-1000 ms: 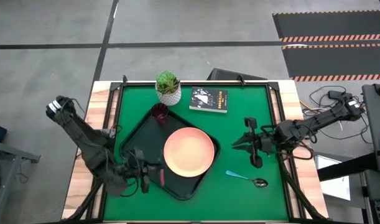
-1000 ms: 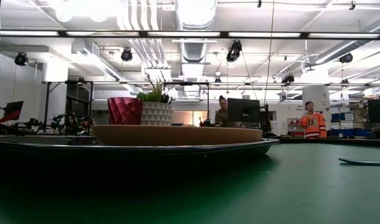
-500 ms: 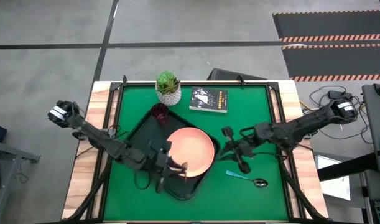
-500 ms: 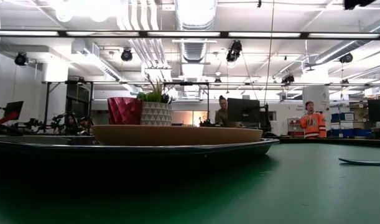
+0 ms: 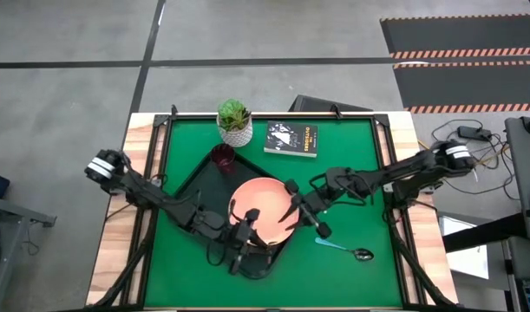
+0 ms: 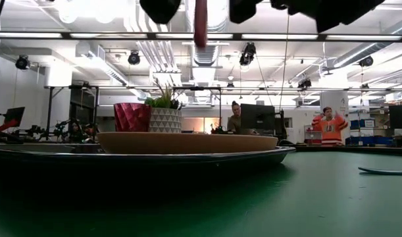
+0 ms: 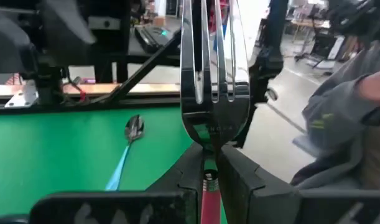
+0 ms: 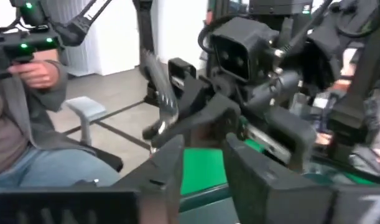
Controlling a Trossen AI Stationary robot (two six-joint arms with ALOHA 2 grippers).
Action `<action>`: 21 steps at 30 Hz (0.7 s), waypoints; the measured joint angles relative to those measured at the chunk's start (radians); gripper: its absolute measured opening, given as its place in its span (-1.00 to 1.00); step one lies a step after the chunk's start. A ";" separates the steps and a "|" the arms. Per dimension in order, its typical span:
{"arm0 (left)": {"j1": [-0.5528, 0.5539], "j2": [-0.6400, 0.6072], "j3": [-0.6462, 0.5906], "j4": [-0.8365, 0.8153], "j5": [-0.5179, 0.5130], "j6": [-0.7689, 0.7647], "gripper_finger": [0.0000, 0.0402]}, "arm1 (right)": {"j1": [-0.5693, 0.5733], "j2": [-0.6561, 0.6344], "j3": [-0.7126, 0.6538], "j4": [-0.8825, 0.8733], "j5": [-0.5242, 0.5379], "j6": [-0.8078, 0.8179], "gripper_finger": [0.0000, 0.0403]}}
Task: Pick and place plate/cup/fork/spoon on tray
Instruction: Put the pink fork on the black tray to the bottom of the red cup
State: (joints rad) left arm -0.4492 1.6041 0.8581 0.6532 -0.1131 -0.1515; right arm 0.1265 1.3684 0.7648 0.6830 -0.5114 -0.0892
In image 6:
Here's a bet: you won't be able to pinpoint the green table mat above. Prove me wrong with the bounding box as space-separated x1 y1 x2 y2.
0 151 402 237

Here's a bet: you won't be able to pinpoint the red faceted cup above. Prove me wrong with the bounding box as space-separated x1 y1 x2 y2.
113 102 152 133

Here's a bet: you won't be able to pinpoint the black metal stand frame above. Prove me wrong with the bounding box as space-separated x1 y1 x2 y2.
44 84 100 134

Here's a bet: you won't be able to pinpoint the shelf with red bins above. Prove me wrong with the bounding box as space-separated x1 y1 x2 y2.
304 124 322 145

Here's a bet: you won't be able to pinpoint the black hanging cable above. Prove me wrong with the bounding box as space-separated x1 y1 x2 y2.
278 14 291 111

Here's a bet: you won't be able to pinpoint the person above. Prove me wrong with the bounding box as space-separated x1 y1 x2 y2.
311 106 349 147
226 100 254 135

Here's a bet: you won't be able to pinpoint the succulent in white patterned pot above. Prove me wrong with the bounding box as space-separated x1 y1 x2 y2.
144 82 184 134

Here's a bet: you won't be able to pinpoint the black computer monitor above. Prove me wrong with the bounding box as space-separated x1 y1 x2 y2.
239 103 276 130
389 104 402 130
4 106 26 128

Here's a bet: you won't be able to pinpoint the blue storage bins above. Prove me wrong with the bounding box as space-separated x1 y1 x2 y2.
345 118 395 146

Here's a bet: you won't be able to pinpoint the background robot station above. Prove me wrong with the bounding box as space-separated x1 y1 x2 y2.
22 118 99 145

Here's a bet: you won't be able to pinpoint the black table frame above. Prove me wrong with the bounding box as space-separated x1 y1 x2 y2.
288 145 402 155

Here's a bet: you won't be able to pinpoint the black office chair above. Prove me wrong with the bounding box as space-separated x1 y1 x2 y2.
274 110 288 145

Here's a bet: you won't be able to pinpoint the orange round plate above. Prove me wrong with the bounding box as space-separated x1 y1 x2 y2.
97 131 280 155

